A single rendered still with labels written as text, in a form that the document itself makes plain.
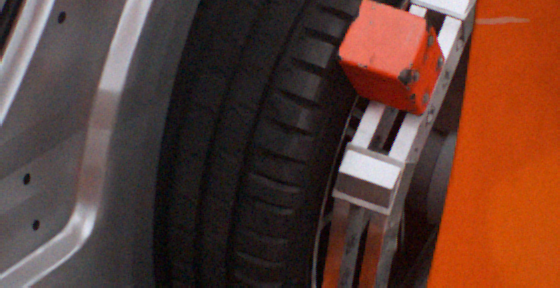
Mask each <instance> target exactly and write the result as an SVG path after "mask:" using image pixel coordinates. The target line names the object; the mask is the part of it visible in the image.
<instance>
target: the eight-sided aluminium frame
mask: <svg viewBox="0 0 560 288"><path fill-rule="evenodd" d="M475 1H476V0H411V1H410V10H409V12H408V13H412V14H415V15H418V16H421V17H425V18H427V19H429V20H430V22H431V24H432V27H433V28H434V31H435V33H438V34H439V38H438V40H439V43H440V45H441V48H442V51H443V54H444V57H445V64H444V65H443V68H442V70H441V74H440V75H439V78H438V80H437V82H436V87H435V88H434V90H433V92H432V95H431V97H430V101H429V103H428V105H427V107H426V109H425V111H424V115H423V116H421V117H418V116H415V115H413V114H410V113H407V114H406V116H405V119H404V122H403V124H402V126H401V128H400V131H399V133H398V135H397V137H396V139H395V142H394V143H393V147H392V149H391V152H388V151H385V150H383V149H382V147H383V144H384V143H385V141H386V139H387V137H388V134H389V132H390V130H391V128H392V126H393V121H394V119H395V118H396V116H397V113H398V111H399V109H396V108H393V107H391V106H388V105H385V104H381V103H378V102H376V101H373V100H370V102H369V105H368V107H367V109H366V111H365V113H364V114H363V117H362V121H361V123H360V125H359V127H358V130H357V132H356V134H355V136H354V138H353V140H352V143H347V145H346V149H345V151H344V154H343V158H342V161H341V165H340V167H339V171H338V175H337V178H336V181H335V184H334V187H333V191H332V194H331V196H332V197H335V198H334V206H333V213H332V221H331V228H330V236H329V243H328V250H327V258H326V265H325V272H324V279H323V283H322V286H321V288H351V287H352V280H353V276H354V273H355V267H356V261H357V254H358V248H359V242H360V235H361V229H362V222H363V216H364V213H365V209H367V210H370V211H371V216H370V223H369V229H368V236H367V242H366V248H365V250H364V255H363V261H362V267H361V273H360V279H359V286H358V288H387V284H388V278H389V273H390V268H391V264H392V261H393V256H394V250H395V245H396V239H397V233H398V228H399V222H400V216H401V213H402V210H403V205H404V202H405V199H406V196H407V192H408V188H409V183H410V180H411V178H412V174H413V171H414V168H415V166H416V163H417V161H418V159H419V158H420V155H421V153H422V151H423V148H424V144H425V142H426V140H427V138H428V136H429V134H430V132H431V129H432V125H433V123H434V121H435V119H436V117H437V115H438V112H439V108H440V106H441V104H442V102H443V100H444V98H445V93H446V92H447V90H448V87H449V85H450V84H449V83H450V81H451V79H452V77H453V75H454V70H455V69H456V67H457V65H458V60H459V59H460V57H461V52H462V50H463V49H464V46H465V45H464V44H465V42H466V41H467V38H468V35H470V33H471V30H472V29H473V25H474V24H473V21H474V15H475V12H474V11H475V6H476V2H475Z"/></svg>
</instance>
